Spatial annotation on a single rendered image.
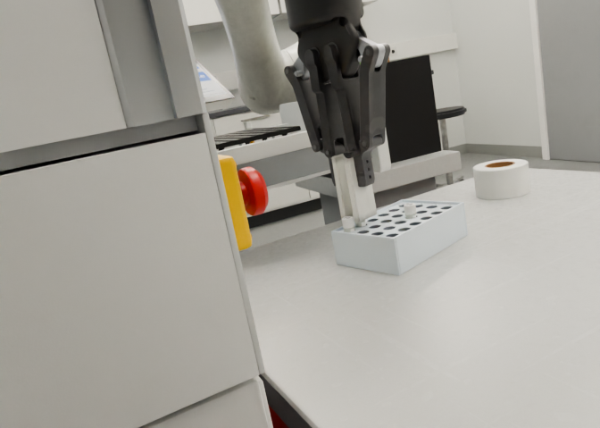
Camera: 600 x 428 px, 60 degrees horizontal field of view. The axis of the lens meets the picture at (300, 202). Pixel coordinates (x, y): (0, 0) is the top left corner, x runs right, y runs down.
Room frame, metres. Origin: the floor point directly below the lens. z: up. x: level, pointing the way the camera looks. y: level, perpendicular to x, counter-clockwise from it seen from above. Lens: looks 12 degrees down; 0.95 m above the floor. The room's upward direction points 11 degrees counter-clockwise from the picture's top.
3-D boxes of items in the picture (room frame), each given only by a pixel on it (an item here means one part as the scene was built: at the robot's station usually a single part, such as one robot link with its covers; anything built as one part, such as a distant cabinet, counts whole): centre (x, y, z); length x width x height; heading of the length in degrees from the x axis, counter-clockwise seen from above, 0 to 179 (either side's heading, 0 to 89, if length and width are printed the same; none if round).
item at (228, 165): (0.40, 0.07, 0.88); 0.07 x 0.05 x 0.07; 25
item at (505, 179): (0.69, -0.28, 0.78); 0.07 x 0.07 x 0.04
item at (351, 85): (0.53, -0.07, 0.93); 0.04 x 0.01 x 0.11; 129
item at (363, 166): (0.52, -0.08, 0.87); 0.03 x 0.01 x 0.05; 39
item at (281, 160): (0.74, 0.13, 0.86); 0.40 x 0.26 x 0.06; 115
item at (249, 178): (0.41, 0.04, 0.88); 0.04 x 0.03 x 0.04; 25
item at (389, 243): (0.54, -0.10, 0.78); 0.12 x 0.08 x 0.04; 130
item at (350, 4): (0.54, -0.06, 1.00); 0.08 x 0.07 x 0.09; 39
